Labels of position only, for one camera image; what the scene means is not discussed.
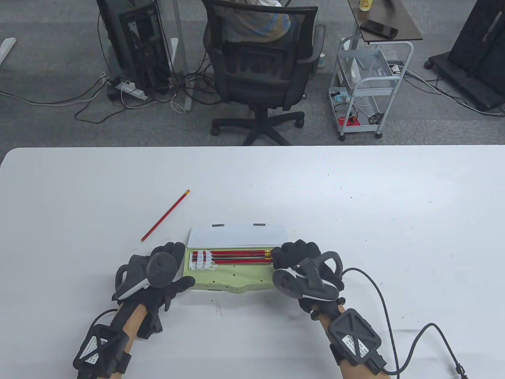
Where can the person's right hand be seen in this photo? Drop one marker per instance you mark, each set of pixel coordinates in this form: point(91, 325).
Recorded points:
point(296, 252)

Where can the person's left hand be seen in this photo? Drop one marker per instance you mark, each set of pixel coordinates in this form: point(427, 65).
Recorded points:
point(173, 246)

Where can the grey white hand controller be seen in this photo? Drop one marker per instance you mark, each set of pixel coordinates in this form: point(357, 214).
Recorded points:
point(161, 272)
point(311, 288)

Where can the green multifunction pencil case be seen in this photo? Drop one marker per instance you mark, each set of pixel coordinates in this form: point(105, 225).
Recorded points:
point(236, 278)

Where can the person's left forearm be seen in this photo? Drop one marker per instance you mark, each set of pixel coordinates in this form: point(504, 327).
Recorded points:
point(134, 319)

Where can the person's right forearm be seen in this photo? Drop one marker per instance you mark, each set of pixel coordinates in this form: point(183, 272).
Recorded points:
point(324, 323)

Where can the small red object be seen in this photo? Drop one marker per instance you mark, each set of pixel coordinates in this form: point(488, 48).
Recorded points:
point(349, 121)

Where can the white power strip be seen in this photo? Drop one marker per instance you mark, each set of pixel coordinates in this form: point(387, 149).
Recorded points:
point(132, 90)

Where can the black mesh office chair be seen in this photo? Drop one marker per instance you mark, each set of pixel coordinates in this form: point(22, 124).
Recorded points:
point(260, 79)

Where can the white utility cart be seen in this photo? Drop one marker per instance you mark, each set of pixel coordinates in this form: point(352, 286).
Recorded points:
point(371, 82)

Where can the black computer tower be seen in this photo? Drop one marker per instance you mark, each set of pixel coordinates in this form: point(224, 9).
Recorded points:
point(138, 47)

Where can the white power adapter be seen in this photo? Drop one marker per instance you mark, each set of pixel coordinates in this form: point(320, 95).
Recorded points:
point(395, 69)

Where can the black smartphone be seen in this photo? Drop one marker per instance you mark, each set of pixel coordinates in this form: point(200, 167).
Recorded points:
point(378, 28)

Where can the brown side table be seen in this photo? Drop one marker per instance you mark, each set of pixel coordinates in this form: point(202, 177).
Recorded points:
point(394, 15)

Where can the yellow cup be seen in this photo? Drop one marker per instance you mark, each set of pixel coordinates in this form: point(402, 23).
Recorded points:
point(365, 4)

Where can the white flat bar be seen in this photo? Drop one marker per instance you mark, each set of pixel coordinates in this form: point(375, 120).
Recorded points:
point(7, 47)

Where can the black wheeled stand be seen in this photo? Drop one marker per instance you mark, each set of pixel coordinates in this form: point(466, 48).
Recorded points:
point(477, 47)

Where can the black right wrist camera module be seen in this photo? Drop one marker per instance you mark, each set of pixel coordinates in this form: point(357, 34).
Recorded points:
point(355, 339)

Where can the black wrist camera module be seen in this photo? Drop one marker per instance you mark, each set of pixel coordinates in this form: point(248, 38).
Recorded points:
point(355, 339)
point(98, 351)

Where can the black left wrist camera module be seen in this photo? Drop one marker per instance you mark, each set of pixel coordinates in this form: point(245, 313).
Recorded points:
point(98, 351)

